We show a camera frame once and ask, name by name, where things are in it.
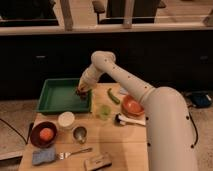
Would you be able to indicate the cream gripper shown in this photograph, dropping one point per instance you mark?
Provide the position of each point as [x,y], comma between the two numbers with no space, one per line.
[83,85]

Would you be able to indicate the dark purple grape bunch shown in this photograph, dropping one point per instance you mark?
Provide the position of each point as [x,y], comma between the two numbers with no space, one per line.
[82,95]

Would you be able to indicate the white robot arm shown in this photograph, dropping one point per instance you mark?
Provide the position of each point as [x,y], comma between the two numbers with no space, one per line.
[168,126]

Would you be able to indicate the green plastic tray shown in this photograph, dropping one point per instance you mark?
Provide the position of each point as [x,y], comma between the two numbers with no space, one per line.
[59,95]

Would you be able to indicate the green chili pepper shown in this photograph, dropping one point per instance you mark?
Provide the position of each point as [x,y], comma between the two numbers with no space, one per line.
[112,96]

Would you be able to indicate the green plastic cup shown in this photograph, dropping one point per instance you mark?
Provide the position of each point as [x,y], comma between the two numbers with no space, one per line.
[104,112]

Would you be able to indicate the white round container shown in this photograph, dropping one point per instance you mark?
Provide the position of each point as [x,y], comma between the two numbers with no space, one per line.
[66,120]

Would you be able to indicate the orange bowl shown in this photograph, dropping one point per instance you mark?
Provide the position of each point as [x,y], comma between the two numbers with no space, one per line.
[131,107]

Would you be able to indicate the small metal cup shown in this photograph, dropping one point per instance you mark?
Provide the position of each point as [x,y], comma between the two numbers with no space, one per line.
[80,134]

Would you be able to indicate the orange fruit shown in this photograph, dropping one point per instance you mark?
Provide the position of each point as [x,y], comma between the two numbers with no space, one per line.
[46,134]

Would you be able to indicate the dark red bowl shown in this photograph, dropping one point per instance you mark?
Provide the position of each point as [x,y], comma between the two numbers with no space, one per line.
[35,138]

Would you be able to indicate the metal spoon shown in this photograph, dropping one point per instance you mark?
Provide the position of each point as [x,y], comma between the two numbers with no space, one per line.
[64,155]

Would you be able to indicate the wooden block eraser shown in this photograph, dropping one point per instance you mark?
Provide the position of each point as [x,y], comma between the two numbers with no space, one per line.
[98,162]

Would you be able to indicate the blue sponge cloth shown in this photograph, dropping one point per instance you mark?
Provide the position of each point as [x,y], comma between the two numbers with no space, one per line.
[43,156]

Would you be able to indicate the blue object on floor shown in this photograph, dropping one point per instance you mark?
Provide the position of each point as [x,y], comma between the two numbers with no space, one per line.
[201,100]

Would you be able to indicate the white handled brush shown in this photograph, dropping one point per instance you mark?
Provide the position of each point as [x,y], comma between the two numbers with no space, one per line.
[123,120]

